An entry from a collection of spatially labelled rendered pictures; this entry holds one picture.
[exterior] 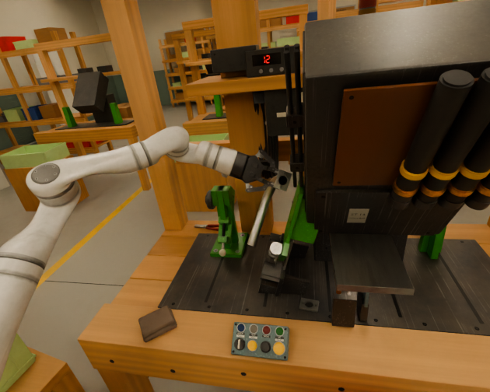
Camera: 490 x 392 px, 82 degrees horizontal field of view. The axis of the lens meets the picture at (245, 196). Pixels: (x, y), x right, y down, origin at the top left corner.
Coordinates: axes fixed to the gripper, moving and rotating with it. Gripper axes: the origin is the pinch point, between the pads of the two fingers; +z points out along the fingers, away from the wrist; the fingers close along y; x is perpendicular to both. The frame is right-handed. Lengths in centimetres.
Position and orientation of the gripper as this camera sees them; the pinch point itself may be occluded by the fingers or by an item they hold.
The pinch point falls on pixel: (278, 179)
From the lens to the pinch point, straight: 84.7
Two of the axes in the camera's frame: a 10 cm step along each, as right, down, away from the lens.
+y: 3.2, -9.5, -0.3
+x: -1.0, -0.7, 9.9
